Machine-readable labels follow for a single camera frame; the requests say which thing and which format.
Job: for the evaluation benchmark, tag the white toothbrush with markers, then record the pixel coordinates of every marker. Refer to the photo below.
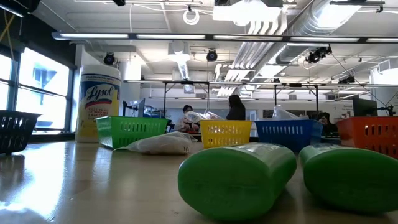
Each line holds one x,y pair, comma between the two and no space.
194,116

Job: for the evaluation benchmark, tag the white item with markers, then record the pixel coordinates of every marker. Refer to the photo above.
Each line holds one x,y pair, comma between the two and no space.
158,144

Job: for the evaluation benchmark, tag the green plastic basket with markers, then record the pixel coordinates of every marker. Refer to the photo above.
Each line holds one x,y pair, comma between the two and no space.
130,130

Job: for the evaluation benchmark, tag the green Pert shampoo bottle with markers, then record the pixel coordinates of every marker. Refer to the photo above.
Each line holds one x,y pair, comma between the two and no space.
351,180
233,183

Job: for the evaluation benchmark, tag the white bag with black print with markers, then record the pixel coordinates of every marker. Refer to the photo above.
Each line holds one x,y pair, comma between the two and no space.
281,113

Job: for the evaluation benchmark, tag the black plastic basket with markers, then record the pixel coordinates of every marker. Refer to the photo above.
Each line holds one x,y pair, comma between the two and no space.
15,130

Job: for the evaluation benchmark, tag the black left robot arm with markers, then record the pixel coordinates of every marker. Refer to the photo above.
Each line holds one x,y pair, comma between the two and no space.
18,4

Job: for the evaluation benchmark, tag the person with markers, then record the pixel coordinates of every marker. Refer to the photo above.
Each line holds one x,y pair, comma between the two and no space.
325,119
236,109
186,109

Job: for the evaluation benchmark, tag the yellow plastic basket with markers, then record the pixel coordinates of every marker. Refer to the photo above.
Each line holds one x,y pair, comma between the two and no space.
225,132

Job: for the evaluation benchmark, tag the black ceiling spotlight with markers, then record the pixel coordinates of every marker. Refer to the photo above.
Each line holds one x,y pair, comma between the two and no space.
109,59
212,56

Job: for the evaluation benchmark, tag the grey monitor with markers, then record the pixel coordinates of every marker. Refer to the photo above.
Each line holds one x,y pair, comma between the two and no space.
138,107

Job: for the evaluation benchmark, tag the blue plastic basket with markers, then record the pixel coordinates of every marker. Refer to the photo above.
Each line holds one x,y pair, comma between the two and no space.
286,132

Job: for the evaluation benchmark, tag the black overhead light bar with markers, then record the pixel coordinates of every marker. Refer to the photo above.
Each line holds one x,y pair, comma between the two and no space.
132,36

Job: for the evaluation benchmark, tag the Lysol wipes canister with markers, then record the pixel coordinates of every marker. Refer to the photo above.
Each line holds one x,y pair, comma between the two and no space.
98,102

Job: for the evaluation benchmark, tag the white ceiling light fixture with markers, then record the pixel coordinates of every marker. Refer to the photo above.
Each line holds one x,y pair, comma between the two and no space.
245,12

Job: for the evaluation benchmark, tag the black monitor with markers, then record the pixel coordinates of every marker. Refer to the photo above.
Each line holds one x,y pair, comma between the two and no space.
365,107

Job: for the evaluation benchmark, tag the orange plastic basket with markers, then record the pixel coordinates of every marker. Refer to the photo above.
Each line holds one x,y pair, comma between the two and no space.
367,130

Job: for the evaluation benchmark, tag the black background rig frame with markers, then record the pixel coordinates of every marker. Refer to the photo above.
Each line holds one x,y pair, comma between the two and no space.
275,99
164,99

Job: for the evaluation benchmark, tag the black hanging camera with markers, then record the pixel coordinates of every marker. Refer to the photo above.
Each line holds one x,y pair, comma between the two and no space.
317,55
346,80

